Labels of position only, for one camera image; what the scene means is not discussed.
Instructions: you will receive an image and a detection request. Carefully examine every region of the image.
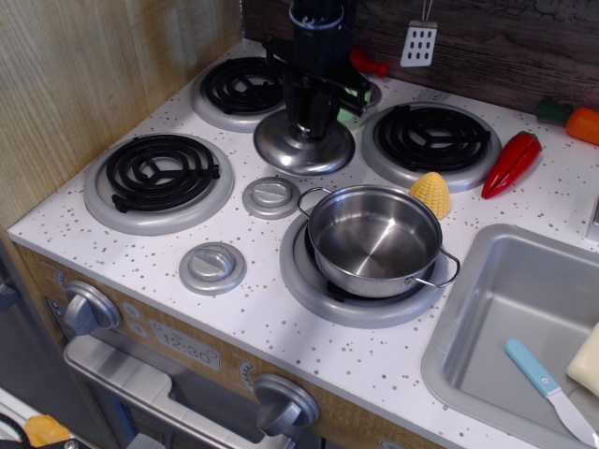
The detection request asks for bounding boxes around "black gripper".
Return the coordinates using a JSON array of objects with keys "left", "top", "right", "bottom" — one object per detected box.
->
[{"left": 263, "top": 18, "right": 370, "bottom": 138}]

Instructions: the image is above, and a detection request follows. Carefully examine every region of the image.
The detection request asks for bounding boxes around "steel pot lid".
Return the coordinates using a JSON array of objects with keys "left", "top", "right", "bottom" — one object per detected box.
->
[{"left": 254, "top": 109, "right": 356, "bottom": 177}]

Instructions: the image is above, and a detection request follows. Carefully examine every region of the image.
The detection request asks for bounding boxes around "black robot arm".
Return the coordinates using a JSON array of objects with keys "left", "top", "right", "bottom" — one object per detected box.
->
[{"left": 264, "top": 1, "right": 370, "bottom": 138}]

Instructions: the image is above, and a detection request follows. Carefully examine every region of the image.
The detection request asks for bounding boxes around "green toy cabbage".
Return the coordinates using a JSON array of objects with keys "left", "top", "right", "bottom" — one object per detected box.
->
[{"left": 337, "top": 87, "right": 372, "bottom": 123}]

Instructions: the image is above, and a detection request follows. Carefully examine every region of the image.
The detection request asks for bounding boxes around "grey knob behind cabbage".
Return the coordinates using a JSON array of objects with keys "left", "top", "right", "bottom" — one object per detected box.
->
[{"left": 368, "top": 81, "right": 382, "bottom": 109}]

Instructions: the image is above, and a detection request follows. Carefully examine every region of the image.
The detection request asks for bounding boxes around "back left black burner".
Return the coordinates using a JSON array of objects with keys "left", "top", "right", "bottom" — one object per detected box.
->
[{"left": 191, "top": 56, "right": 285, "bottom": 134}]

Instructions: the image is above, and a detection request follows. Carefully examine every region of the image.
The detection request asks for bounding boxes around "black burner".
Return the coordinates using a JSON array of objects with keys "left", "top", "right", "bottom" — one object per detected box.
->
[
  {"left": 83, "top": 134, "right": 234, "bottom": 236},
  {"left": 279, "top": 216, "right": 443, "bottom": 329},
  {"left": 361, "top": 102, "right": 502, "bottom": 193},
  {"left": 191, "top": 56, "right": 285, "bottom": 134}
]

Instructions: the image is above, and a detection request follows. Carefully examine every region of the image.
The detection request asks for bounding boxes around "red toy ketchup bottle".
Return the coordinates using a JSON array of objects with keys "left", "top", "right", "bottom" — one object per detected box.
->
[{"left": 350, "top": 47, "right": 389, "bottom": 78}]

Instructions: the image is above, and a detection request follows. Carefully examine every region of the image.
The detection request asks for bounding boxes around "middle grey stove knob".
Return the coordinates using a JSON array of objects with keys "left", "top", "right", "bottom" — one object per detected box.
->
[{"left": 242, "top": 177, "right": 300, "bottom": 220}]

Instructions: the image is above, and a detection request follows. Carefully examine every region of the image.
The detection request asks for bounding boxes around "grey stove knob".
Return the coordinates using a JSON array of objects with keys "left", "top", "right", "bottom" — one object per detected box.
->
[
  {"left": 242, "top": 177, "right": 300, "bottom": 220},
  {"left": 179, "top": 242, "right": 247, "bottom": 296}
]

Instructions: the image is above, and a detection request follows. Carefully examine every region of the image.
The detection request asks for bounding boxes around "back right black burner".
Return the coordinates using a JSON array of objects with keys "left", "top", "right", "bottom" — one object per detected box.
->
[{"left": 361, "top": 102, "right": 502, "bottom": 193}]

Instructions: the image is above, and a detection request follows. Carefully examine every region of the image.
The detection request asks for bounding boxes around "hanging white slotted spatula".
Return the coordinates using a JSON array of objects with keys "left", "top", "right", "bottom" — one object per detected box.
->
[{"left": 401, "top": 1, "right": 438, "bottom": 68}]

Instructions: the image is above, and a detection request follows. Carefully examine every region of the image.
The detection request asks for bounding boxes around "front right black burner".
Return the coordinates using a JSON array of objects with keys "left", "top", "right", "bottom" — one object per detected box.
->
[{"left": 279, "top": 216, "right": 443, "bottom": 329}]

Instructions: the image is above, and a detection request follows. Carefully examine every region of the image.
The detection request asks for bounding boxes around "yellow toy corn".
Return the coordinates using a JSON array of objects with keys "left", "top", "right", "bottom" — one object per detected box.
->
[{"left": 409, "top": 172, "right": 451, "bottom": 219}]

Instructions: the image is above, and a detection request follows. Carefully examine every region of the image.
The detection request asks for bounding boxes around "front left black burner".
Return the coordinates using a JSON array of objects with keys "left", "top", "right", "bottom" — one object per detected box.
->
[{"left": 83, "top": 134, "right": 234, "bottom": 236}]

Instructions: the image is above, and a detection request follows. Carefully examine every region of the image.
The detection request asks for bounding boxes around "lower grey stove knob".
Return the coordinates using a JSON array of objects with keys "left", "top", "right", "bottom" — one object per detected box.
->
[{"left": 179, "top": 242, "right": 247, "bottom": 296}]

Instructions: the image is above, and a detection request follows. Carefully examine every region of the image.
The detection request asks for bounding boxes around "red toy chili pepper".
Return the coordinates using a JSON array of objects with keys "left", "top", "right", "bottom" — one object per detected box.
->
[{"left": 481, "top": 131, "right": 542, "bottom": 199}]

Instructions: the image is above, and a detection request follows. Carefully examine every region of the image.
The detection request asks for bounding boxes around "orange toy carrot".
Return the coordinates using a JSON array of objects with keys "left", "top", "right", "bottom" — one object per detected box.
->
[{"left": 535, "top": 96, "right": 598, "bottom": 145}]

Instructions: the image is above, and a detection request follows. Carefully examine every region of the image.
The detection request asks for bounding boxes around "grey sink basin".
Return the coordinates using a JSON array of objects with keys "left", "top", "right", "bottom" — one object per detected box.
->
[{"left": 421, "top": 224, "right": 598, "bottom": 448}]

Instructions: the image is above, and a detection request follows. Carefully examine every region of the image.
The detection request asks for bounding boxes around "left grey oven dial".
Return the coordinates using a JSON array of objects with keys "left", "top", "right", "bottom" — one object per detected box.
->
[{"left": 65, "top": 281, "right": 122, "bottom": 336}]

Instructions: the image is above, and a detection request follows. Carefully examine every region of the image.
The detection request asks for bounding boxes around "grey oven dial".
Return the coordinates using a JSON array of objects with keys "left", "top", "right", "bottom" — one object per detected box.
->
[
  {"left": 254, "top": 373, "right": 321, "bottom": 437},
  {"left": 65, "top": 281, "right": 122, "bottom": 336}
]

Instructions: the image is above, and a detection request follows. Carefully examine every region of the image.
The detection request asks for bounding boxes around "right grey oven dial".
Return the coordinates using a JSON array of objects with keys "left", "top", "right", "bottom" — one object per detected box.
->
[{"left": 254, "top": 373, "right": 321, "bottom": 437}]

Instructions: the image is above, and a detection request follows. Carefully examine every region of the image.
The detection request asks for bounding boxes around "cream toy butter block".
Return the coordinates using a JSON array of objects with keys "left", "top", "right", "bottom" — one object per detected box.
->
[{"left": 566, "top": 325, "right": 599, "bottom": 397}]

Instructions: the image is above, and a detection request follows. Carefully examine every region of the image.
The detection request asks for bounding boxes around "yellow object bottom left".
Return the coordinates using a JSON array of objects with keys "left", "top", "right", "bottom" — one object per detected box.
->
[{"left": 23, "top": 414, "right": 70, "bottom": 448}]

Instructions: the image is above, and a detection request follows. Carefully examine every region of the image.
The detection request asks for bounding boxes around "steel pot with handles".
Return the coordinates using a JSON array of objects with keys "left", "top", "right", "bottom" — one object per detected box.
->
[{"left": 298, "top": 184, "right": 460, "bottom": 298}]

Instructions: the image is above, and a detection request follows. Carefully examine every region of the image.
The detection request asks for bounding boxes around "grey oven door handle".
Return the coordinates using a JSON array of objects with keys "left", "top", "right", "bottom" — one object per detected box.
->
[{"left": 63, "top": 334, "right": 296, "bottom": 449}]

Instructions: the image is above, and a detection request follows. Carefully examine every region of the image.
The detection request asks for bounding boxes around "blue handled toy knife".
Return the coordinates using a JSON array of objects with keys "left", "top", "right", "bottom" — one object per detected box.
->
[{"left": 504, "top": 339, "right": 598, "bottom": 448}]

